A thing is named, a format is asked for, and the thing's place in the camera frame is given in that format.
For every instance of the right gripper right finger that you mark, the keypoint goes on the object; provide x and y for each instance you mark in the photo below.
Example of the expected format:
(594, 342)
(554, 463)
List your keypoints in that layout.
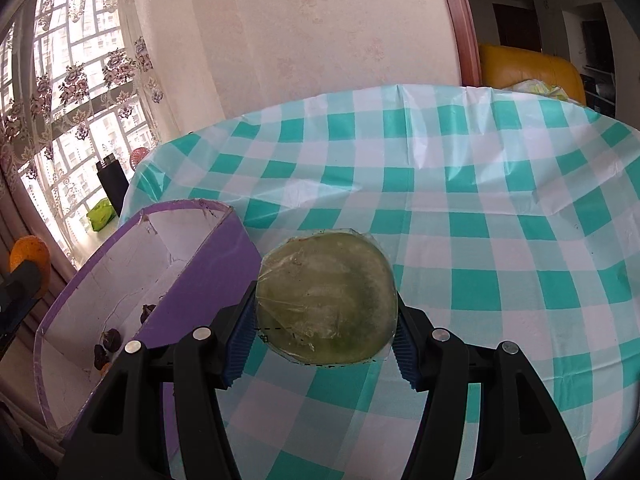
(521, 434)

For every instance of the purple cardboard box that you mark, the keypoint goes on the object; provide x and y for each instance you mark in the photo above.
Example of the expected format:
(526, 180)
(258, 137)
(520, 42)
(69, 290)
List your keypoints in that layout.
(191, 258)

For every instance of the teal white checkered tablecloth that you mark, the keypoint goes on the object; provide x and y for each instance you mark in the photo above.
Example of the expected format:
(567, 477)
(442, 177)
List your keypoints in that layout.
(504, 216)

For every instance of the red-brown door frame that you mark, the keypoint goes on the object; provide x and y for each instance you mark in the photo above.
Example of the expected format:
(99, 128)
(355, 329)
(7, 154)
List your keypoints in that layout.
(467, 47)

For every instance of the white wall cabinets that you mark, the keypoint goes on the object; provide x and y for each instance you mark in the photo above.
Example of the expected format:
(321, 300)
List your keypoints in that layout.
(594, 35)

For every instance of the white side table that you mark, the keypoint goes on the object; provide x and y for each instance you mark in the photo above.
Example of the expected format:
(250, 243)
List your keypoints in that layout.
(100, 239)

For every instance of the black thermos bottle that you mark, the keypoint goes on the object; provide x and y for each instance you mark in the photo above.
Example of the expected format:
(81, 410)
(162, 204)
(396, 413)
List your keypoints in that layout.
(113, 180)

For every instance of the yellow leather sofa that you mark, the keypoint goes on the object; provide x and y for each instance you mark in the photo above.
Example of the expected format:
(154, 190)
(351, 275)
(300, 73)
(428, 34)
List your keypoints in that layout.
(502, 67)

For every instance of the orange mandarin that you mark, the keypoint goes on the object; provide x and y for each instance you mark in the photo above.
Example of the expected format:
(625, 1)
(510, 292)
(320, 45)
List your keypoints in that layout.
(34, 249)

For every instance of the large dark water chestnut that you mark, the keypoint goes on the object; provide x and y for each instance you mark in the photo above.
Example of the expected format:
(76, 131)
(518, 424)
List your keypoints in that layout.
(111, 340)

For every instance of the floral lace curtain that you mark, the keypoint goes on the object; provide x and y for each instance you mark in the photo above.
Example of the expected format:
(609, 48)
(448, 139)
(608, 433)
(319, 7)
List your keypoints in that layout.
(77, 85)

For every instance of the green fruit half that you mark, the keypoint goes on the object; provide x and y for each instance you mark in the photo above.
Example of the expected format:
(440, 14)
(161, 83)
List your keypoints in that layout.
(327, 299)

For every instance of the dark water chestnut with sprout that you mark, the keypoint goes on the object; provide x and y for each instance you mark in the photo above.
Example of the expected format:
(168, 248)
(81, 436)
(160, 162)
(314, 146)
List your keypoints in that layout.
(146, 311)

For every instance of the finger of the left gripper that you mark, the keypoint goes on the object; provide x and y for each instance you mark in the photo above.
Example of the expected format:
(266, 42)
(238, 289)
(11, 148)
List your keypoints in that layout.
(18, 297)

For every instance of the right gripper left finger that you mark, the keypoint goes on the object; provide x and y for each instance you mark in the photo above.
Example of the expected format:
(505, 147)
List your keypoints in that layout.
(121, 433)

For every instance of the brown drape curtain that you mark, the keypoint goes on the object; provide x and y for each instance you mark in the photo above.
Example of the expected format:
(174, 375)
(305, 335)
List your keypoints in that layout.
(24, 434)

